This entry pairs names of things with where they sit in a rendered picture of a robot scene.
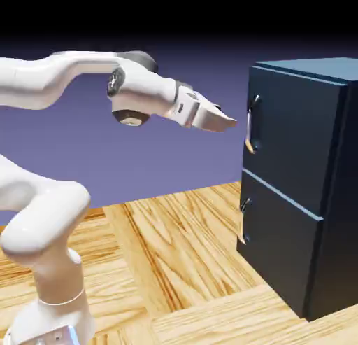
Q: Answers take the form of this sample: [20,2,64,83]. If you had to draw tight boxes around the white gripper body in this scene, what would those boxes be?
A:
[192,94,227,133]

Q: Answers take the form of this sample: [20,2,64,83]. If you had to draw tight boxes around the large dark blue cabinet door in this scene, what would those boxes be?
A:
[242,65,349,218]

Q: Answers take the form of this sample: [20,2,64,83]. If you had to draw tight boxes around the dark blue cabinet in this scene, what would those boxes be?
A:
[236,57,358,323]

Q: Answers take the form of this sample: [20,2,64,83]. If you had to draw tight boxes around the small dark blue cabinet door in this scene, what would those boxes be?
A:
[236,168,324,320]

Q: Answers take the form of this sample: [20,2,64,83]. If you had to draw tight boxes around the long curved metal handle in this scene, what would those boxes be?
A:
[244,94,261,155]

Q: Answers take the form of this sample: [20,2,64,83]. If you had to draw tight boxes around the short curved metal handle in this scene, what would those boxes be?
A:
[238,197,252,245]

